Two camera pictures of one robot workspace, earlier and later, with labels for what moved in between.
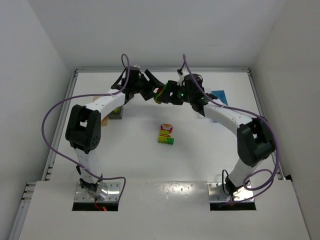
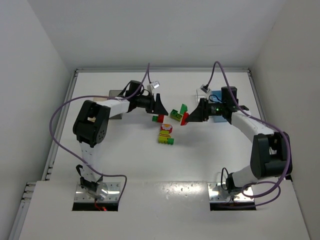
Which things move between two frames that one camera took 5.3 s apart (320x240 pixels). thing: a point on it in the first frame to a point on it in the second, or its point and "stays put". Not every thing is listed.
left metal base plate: [114, 189] stays put
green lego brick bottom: [170, 141] stays put
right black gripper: [170, 91] to [203, 110]
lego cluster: [160, 92] to [182, 117]
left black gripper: [145, 85] to [153, 104]
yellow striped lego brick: [163, 136] stays put
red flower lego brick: [166, 127] stays put
